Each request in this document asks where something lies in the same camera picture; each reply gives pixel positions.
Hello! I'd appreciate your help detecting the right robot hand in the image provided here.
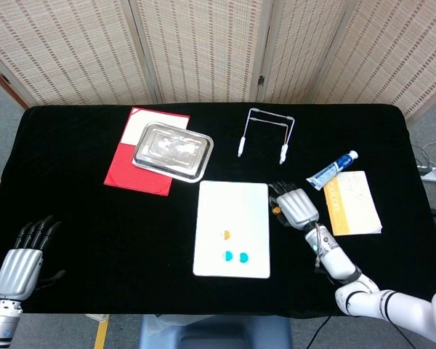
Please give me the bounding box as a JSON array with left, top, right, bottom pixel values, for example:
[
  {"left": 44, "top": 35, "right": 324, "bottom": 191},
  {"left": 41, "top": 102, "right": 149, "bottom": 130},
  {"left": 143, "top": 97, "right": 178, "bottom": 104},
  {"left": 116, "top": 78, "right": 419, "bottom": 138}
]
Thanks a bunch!
[{"left": 267, "top": 180, "right": 320, "bottom": 231}]

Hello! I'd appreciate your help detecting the stainless steel tray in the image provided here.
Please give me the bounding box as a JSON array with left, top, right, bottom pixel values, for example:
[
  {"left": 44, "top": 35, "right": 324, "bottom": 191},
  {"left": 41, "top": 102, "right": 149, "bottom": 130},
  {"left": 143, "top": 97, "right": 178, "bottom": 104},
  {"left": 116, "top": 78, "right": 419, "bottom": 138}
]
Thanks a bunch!
[{"left": 131, "top": 122, "right": 215, "bottom": 183}]

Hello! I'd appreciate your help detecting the black velvet tablecloth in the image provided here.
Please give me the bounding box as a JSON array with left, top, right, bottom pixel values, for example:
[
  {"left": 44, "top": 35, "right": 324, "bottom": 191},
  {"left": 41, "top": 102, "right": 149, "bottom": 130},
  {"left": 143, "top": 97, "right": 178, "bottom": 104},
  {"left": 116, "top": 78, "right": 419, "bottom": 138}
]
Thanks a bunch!
[{"left": 0, "top": 103, "right": 436, "bottom": 318}]

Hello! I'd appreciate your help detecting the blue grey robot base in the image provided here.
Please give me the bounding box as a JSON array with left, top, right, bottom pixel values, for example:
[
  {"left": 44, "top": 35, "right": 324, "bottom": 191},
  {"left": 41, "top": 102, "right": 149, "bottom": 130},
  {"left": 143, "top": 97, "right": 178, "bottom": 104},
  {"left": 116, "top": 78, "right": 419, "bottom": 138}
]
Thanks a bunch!
[{"left": 137, "top": 313, "right": 294, "bottom": 349}]

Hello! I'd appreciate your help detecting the black cable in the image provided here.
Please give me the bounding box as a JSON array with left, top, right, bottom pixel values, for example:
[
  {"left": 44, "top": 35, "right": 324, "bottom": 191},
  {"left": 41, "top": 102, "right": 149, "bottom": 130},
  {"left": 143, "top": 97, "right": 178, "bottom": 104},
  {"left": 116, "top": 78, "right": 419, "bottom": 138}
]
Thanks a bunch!
[{"left": 307, "top": 315, "right": 336, "bottom": 349}]

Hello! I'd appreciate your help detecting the white magnetic board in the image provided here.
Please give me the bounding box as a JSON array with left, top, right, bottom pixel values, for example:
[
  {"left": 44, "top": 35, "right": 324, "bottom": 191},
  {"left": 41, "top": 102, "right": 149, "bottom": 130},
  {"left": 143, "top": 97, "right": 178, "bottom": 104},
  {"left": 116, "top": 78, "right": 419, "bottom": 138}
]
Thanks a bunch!
[{"left": 193, "top": 180, "right": 272, "bottom": 280}]

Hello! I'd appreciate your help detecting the blue white toothpaste tube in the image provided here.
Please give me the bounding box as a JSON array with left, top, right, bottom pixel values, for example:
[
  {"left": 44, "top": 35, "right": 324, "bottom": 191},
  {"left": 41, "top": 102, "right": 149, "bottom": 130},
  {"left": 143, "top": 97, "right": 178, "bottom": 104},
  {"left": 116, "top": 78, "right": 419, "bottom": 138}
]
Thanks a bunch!
[{"left": 305, "top": 150, "right": 360, "bottom": 191}]

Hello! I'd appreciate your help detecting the woven folding screen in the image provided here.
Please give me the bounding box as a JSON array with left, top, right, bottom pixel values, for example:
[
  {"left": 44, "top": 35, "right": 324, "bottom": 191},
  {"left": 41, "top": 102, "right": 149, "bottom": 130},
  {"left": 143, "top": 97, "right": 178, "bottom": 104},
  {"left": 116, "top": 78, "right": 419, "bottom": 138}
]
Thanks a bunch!
[{"left": 0, "top": 0, "right": 436, "bottom": 118}]

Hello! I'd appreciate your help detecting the red paper folder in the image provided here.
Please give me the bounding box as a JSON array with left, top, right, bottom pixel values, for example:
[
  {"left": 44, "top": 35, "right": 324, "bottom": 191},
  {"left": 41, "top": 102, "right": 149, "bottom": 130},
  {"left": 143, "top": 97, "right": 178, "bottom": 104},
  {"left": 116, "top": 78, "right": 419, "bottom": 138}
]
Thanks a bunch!
[{"left": 103, "top": 106, "right": 190, "bottom": 197}]

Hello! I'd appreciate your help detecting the white wire stand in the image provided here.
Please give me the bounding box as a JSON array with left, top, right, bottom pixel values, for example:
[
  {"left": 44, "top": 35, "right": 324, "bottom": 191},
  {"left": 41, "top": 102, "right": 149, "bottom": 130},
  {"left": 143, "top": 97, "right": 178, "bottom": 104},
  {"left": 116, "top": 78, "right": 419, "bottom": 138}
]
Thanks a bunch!
[{"left": 237, "top": 107, "right": 296, "bottom": 167}]

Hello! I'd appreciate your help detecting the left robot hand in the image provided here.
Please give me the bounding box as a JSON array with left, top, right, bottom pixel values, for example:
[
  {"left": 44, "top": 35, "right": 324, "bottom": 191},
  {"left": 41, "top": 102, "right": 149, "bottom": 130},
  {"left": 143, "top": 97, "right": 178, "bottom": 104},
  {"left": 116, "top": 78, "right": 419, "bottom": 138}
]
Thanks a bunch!
[{"left": 0, "top": 214, "right": 67, "bottom": 301}]

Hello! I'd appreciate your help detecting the yellow and white book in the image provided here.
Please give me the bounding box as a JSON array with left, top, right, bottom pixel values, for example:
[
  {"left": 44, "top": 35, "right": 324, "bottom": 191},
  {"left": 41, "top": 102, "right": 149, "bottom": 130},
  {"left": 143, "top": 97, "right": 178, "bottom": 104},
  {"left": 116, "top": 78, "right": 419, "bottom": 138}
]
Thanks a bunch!
[{"left": 323, "top": 170, "right": 384, "bottom": 237}]

